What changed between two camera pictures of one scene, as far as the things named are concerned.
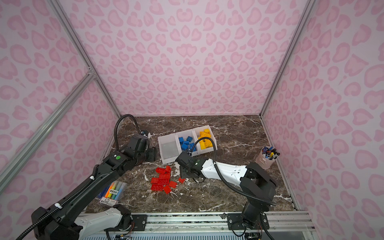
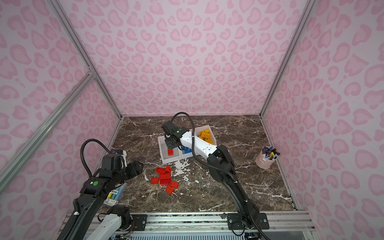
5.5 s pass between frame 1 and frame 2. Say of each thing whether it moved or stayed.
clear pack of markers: stayed
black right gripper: moved
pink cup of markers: stayed
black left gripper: moved
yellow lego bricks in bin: stayed
